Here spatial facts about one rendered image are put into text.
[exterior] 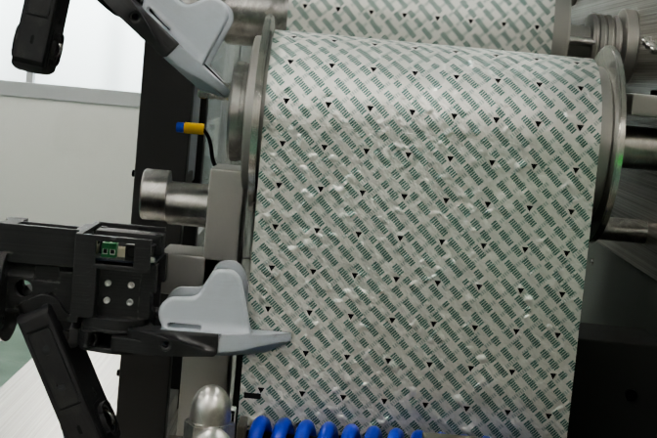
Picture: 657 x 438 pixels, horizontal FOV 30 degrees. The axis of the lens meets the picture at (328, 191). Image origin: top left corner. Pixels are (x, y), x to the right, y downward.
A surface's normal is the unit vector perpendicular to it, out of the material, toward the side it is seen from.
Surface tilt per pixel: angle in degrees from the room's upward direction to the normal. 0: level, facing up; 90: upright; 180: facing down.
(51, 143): 90
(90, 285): 90
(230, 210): 90
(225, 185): 90
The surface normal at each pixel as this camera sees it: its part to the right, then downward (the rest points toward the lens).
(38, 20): 0.00, 0.07
